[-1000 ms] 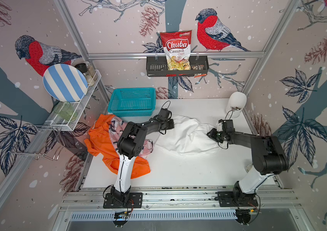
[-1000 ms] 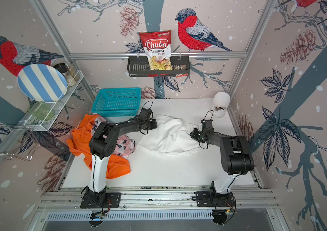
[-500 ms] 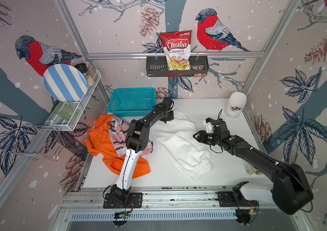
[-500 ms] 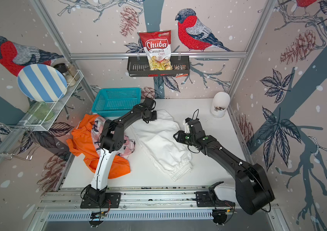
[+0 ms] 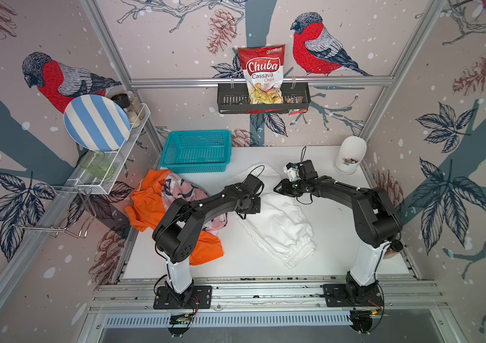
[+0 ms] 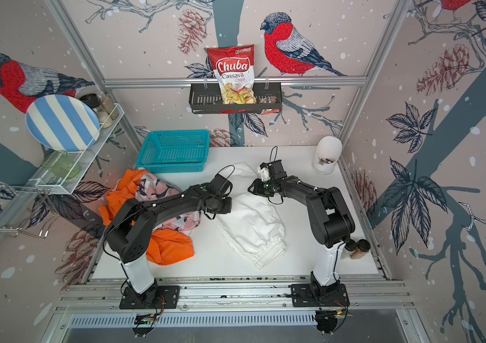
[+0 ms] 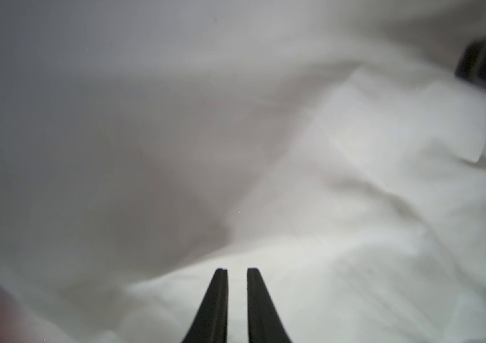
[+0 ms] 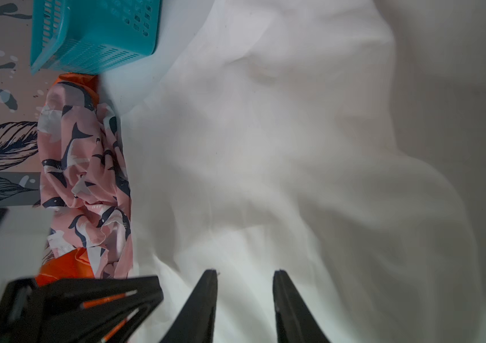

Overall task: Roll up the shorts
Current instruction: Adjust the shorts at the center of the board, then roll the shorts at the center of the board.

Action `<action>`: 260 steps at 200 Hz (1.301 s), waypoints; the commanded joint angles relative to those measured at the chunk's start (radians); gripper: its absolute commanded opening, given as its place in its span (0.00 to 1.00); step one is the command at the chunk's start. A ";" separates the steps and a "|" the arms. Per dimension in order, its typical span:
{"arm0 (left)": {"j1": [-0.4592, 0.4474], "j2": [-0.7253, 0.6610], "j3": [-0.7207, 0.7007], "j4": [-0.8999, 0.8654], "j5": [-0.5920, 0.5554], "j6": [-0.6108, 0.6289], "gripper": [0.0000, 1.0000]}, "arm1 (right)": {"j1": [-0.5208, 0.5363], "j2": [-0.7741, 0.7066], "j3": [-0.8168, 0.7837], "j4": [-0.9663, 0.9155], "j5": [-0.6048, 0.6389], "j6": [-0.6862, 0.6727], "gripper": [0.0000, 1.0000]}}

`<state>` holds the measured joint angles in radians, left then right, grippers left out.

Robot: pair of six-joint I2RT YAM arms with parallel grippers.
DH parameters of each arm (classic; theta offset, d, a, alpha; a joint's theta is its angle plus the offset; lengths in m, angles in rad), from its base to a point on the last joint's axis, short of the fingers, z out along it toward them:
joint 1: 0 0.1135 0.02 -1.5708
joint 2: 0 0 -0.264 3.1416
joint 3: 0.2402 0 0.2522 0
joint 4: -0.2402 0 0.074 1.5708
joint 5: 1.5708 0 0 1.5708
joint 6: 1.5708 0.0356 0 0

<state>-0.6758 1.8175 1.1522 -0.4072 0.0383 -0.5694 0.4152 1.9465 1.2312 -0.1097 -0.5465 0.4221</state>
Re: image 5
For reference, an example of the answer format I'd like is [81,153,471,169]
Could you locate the white shorts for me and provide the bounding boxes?
[226,163,316,269]

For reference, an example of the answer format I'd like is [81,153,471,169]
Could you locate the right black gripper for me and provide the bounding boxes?
[271,179,305,197]

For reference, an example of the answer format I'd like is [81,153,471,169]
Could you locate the teal plastic basket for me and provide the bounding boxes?
[160,130,232,174]

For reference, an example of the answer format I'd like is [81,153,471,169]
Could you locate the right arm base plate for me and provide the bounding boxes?
[322,282,384,308]

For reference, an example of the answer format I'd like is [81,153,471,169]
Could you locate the dark lid spice jar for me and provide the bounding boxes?
[111,93,140,128]

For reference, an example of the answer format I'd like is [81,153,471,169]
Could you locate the clear spice jar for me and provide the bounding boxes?
[126,91,145,129]

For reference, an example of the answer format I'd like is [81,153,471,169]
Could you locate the green glass cup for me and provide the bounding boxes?
[78,150,114,180]

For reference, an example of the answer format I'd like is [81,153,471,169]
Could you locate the red Chuba chips bag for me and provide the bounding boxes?
[238,44,285,104]

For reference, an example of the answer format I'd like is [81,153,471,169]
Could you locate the aluminium mounting rail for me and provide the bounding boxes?
[89,277,449,313]

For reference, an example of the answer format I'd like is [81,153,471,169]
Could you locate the orange garment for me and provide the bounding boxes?
[125,169,224,266]

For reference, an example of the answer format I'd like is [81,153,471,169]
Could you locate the white wire wall rack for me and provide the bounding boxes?
[11,104,151,239]

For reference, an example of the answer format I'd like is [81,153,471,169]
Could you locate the white ceramic holder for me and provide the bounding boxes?
[334,136,367,175]

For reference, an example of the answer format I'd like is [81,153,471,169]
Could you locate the blue striped plate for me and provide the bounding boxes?
[64,94,131,152]

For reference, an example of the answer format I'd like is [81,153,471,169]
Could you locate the pink patterned garment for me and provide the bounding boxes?
[161,172,228,236]

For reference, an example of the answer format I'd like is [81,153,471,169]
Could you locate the black wall shelf basket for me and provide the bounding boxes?
[217,83,311,114]

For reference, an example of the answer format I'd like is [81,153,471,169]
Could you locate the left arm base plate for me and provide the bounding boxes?
[153,286,212,310]

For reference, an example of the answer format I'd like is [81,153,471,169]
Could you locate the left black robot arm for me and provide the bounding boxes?
[153,174,264,307]

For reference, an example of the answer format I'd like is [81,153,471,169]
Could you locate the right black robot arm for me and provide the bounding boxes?
[274,160,401,307]

